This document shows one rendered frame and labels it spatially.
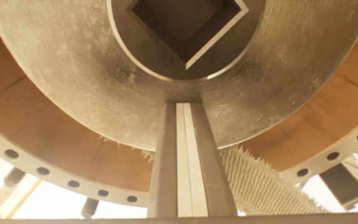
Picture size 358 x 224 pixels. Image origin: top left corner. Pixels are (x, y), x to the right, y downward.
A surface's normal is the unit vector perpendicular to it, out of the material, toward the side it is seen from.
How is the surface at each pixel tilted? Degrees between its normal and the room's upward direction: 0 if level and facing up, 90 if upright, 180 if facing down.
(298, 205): 98
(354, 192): 178
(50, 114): 84
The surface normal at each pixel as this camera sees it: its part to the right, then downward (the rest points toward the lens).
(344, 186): -0.71, -0.59
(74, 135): 0.66, -0.65
